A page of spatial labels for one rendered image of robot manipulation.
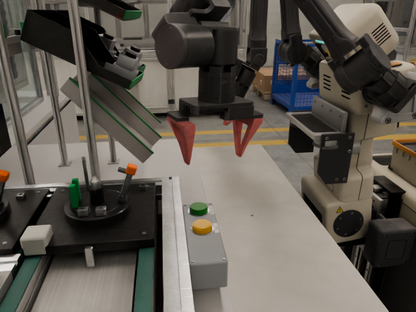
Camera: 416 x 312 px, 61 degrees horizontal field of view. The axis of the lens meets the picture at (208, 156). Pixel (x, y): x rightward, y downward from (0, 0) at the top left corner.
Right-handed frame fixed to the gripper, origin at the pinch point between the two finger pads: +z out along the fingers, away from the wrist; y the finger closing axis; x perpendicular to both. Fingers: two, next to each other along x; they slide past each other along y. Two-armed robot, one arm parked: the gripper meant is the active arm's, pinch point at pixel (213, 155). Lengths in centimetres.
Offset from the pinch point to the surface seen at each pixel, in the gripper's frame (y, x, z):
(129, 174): 9.2, -19.1, 9.4
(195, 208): -3.4, -13.5, 17.3
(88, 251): 19.6, -10.2, 19.5
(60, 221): 23.3, -21.5, 18.6
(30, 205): 28.4, -31.3, 18.7
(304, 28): -635, -696, -27
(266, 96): -324, -418, 83
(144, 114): -8, -65, 8
